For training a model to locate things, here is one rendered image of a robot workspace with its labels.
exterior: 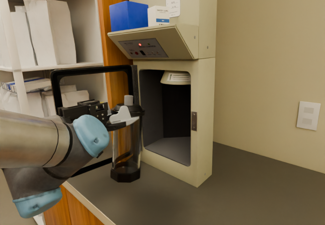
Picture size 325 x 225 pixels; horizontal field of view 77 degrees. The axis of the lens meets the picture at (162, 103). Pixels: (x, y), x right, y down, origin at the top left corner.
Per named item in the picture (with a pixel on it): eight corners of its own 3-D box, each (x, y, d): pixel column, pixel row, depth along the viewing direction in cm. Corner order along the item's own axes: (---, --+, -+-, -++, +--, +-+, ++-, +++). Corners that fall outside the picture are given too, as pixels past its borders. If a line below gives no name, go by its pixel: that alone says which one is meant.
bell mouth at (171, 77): (178, 77, 96) (177, 65, 94) (212, 80, 84) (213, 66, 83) (151, 82, 83) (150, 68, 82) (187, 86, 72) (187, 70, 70)
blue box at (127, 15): (132, 33, 82) (130, 8, 80) (150, 31, 75) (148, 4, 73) (110, 32, 75) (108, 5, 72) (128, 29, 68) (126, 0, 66)
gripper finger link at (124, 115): (141, 104, 59) (108, 108, 56) (142, 124, 61) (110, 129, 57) (138, 102, 62) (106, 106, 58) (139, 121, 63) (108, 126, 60)
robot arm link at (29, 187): (52, 193, 34) (29, 139, 38) (9, 228, 36) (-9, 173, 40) (84, 183, 42) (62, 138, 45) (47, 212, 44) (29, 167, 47)
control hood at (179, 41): (132, 58, 86) (130, 33, 84) (199, 59, 65) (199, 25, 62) (109, 60, 78) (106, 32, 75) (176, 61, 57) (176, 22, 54)
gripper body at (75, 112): (110, 101, 56) (66, 112, 47) (113, 131, 58) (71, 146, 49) (95, 98, 61) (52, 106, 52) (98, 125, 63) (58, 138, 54)
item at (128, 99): (129, 112, 73) (130, 93, 72) (148, 116, 67) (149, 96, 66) (107, 114, 66) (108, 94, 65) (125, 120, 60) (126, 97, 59)
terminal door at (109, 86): (137, 152, 94) (131, 64, 84) (67, 179, 76) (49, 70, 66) (137, 152, 95) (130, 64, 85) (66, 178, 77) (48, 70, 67)
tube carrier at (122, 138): (128, 162, 76) (130, 105, 74) (148, 172, 69) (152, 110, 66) (102, 171, 68) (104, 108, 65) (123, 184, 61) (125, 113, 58)
